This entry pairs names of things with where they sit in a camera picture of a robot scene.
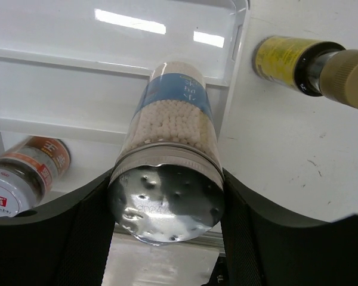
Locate white tiered organizer tray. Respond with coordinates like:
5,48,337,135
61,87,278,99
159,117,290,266
0,1,251,201

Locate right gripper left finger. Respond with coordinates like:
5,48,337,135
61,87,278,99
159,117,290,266
0,172,115,285

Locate short white-lid spice jar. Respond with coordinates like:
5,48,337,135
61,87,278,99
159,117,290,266
0,136,71,217

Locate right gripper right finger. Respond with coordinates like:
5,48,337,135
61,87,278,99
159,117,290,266
221,172,358,285

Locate tall silver-lid jar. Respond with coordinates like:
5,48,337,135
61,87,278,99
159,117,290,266
108,61,225,245

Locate small yellow-label bottle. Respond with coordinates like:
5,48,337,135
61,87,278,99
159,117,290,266
252,36,358,109

